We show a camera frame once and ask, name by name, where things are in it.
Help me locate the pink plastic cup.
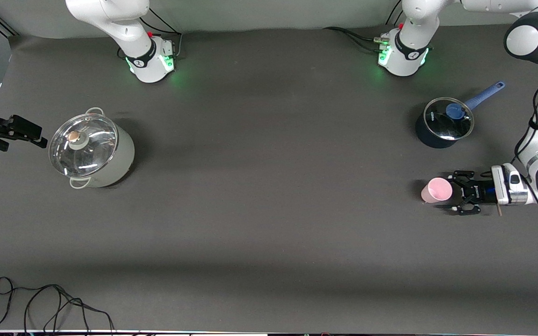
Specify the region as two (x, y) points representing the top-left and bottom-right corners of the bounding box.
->
(421, 177), (454, 204)

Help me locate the glass lid with blue knob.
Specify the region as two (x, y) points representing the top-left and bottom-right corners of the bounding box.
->
(423, 97), (475, 140)

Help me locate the dark grey table mat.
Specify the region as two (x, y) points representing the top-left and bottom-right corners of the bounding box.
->
(0, 23), (538, 333)

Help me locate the dark saucepan with blue handle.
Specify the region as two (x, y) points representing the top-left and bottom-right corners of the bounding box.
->
(415, 82), (506, 149)

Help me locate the grey two-handled cooking pot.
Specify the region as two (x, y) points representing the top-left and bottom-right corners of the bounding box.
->
(49, 107), (135, 189)

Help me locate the black base cable bundle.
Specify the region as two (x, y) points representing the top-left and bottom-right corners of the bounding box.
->
(323, 0), (407, 53)
(117, 9), (184, 60)

